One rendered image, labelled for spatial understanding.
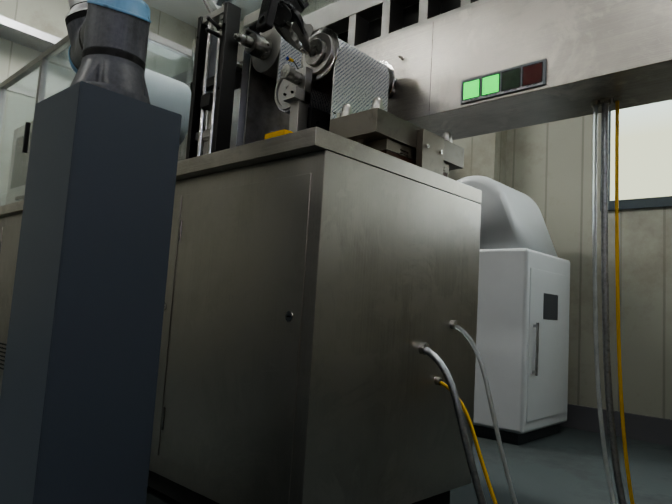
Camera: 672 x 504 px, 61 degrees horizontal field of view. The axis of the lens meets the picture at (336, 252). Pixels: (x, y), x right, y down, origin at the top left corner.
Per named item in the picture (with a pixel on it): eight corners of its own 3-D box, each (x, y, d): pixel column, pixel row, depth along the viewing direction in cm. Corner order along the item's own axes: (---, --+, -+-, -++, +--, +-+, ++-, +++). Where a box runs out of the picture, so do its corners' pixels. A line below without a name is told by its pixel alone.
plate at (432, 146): (415, 170, 147) (417, 129, 148) (436, 179, 154) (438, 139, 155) (423, 169, 145) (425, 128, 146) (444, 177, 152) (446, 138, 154)
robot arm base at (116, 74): (88, 87, 100) (94, 34, 101) (53, 104, 110) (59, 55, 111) (164, 113, 111) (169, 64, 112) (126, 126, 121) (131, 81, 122)
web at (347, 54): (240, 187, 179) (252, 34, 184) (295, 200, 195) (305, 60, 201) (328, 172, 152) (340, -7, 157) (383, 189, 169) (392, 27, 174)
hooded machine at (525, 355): (573, 434, 282) (578, 187, 295) (528, 449, 242) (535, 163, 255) (460, 412, 324) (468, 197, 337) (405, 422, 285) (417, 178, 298)
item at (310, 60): (320, 63, 155) (302, 66, 160) (325, 66, 157) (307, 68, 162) (325, 36, 155) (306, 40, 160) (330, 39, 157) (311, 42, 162)
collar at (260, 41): (243, 55, 175) (244, 35, 176) (258, 62, 180) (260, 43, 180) (256, 50, 171) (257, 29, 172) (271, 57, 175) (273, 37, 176)
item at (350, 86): (329, 124, 153) (334, 59, 155) (384, 146, 170) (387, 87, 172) (331, 124, 153) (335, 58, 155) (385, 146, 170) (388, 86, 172)
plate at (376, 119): (328, 141, 147) (329, 119, 147) (418, 175, 176) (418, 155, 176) (376, 131, 136) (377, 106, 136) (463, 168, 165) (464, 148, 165)
